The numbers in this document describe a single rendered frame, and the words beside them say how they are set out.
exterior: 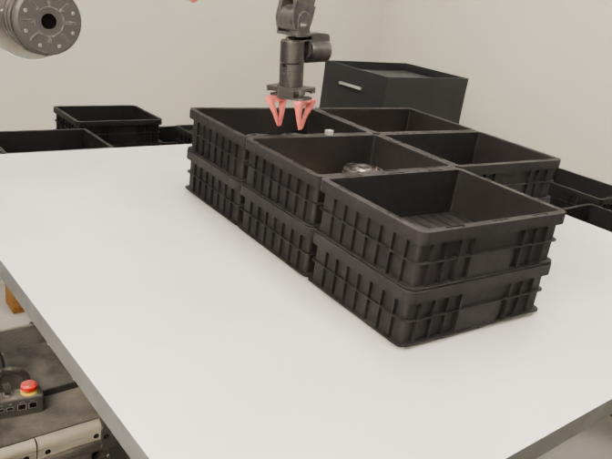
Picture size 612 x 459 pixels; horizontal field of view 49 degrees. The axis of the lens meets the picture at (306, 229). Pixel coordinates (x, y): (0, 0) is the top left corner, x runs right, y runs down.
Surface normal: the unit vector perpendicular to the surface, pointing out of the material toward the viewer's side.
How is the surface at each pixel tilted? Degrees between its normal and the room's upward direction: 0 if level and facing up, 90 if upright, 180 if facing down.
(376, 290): 90
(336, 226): 90
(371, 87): 90
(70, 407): 0
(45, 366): 0
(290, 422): 0
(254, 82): 90
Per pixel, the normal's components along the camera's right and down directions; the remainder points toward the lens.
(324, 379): 0.13, -0.93
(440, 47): -0.78, 0.13
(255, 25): 0.62, 0.36
